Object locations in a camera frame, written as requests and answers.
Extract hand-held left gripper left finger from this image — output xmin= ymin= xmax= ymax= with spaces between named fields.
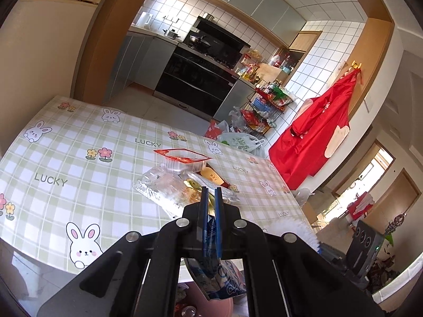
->
xmin=36 ymin=188 xmax=209 ymax=317

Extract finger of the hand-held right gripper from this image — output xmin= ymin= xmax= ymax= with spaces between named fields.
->
xmin=319 ymin=243 xmax=346 ymax=266

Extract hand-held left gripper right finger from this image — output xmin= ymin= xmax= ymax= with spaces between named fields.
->
xmin=215 ymin=188 xmax=385 ymax=317

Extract blue snack wrapper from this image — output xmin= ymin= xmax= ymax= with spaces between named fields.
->
xmin=185 ymin=215 xmax=247 ymax=301

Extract pink plastic bin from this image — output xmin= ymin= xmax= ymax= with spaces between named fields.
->
xmin=178 ymin=258 xmax=246 ymax=317

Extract potted plant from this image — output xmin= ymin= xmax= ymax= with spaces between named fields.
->
xmin=366 ymin=231 xmax=398 ymax=285

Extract yellow snack wrapper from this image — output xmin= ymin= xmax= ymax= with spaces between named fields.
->
xmin=183 ymin=178 xmax=206 ymax=203

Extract red packet with orange label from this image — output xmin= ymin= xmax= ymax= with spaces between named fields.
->
xmin=199 ymin=167 xmax=229 ymax=189

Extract red cloth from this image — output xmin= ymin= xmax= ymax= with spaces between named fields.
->
xmin=347 ymin=192 xmax=376 ymax=221

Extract white pleated wrapper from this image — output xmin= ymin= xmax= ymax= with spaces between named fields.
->
xmin=274 ymin=218 xmax=322 ymax=252

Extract crumpled clear plastic package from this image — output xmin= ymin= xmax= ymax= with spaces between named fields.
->
xmin=132 ymin=166 xmax=206 ymax=212

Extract clear tray with red film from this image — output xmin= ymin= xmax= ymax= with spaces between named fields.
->
xmin=154 ymin=148 xmax=213 ymax=173

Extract wooden door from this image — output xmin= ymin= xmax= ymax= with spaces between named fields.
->
xmin=373 ymin=168 xmax=419 ymax=239

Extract white plastic shopping bag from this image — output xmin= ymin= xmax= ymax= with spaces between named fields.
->
xmin=216 ymin=131 xmax=265 ymax=154

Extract red paper bag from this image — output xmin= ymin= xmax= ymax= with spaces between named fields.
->
xmin=204 ymin=120 xmax=222 ymax=141

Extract clear plastic bag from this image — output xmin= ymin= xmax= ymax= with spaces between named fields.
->
xmin=228 ymin=106 xmax=245 ymax=129

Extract red apron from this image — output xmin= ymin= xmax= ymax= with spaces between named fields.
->
xmin=268 ymin=69 xmax=358 ymax=189

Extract black oven stove unit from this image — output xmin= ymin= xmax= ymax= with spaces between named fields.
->
xmin=155 ymin=44 xmax=239 ymax=120

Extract cooking oil bottles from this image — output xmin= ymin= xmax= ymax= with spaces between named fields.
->
xmin=236 ymin=62 xmax=260 ymax=83

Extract grey lower cabinets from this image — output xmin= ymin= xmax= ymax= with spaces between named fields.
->
xmin=102 ymin=31 xmax=178 ymax=107

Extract grey cabinets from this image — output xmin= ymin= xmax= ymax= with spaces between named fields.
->
xmin=102 ymin=31 xmax=178 ymax=107
xmin=180 ymin=0 xmax=306 ymax=49

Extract black range hood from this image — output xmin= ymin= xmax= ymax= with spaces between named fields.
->
xmin=183 ymin=16 xmax=251 ymax=70

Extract black wok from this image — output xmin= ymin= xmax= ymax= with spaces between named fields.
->
xmin=188 ymin=35 xmax=211 ymax=49

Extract wooden shelf cabinet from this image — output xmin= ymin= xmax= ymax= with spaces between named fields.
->
xmin=258 ymin=31 xmax=323 ymax=84

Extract white electric kettle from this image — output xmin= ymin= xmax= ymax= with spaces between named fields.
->
xmin=136 ymin=11 xmax=153 ymax=29

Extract grey upper cabinets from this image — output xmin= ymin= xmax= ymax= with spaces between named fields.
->
xmin=180 ymin=0 xmax=306 ymax=49

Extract beige refrigerator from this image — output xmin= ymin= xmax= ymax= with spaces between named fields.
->
xmin=0 ymin=0 xmax=104 ymax=159

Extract black wire storage rack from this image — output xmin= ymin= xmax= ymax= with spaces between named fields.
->
xmin=240 ymin=79 xmax=297 ymax=136

